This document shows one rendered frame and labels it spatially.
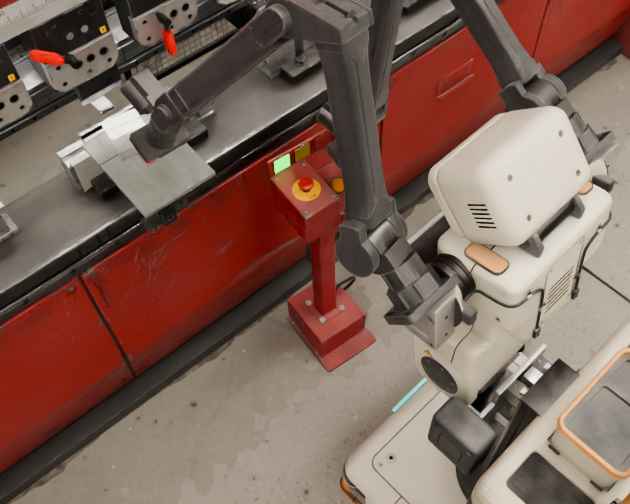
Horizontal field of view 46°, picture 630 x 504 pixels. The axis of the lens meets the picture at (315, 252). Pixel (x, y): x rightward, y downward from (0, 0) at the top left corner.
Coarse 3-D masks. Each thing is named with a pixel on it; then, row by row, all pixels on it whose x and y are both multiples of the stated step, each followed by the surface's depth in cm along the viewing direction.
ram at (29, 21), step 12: (0, 0) 129; (12, 0) 130; (60, 0) 137; (72, 0) 138; (84, 0) 140; (36, 12) 135; (48, 12) 136; (60, 12) 138; (12, 24) 133; (24, 24) 135; (36, 24) 136; (0, 36) 133; (12, 36) 135
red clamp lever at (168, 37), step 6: (156, 12) 152; (162, 18) 151; (168, 18) 151; (162, 24) 152; (168, 24) 151; (162, 30) 154; (168, 30) 153; (168, 36) 154; (168, 42) 155; (174, 42) 156; (168, 48) 157; (174, 48) 157; (174, 54) 158
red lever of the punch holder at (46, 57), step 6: (30, 54) 137; (36, 54) 136; (42, 54) 137; (48, 54) 138; (54, 54) 140; (66, 54) 144; (72, 54) 144; (36, 60) 137; (42, 60) 137; (48, 60) 138; (54, 60) 139; (60, 60) 140; (66, 60) 142; (72, 60) 142; (78, 60) 143; (72, 66) 142; (78, 66) 143
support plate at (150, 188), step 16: (96, 144) 166; (112, 144) 166; (96, 160) 163; (112, 160) 163; (128, 160) 163; (160, 160) 163; (176, 160) 162; (192, 160) 162; (112, 176) 161; (128, 176) 160; (144, 176) 160; (160, 176) 160; (176, 176) 160; (192, 176) 160; (208, 176) 160; (128, 192) 158; (144, 192) 158; (160, 192) 158; (176, 192) 158; (144, 208) 155; (160, 208) 156
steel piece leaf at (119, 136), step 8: (136, 120) 169; (120, 128) 168; (128, 128) 168; (136, 128) 168; (112, 136) 167; (120, 136) 167; (128, 136) 166; (120, 144) 165; (128, 144) 165; (120, 152) 164; (128, 152) 162; (136, 152) 163
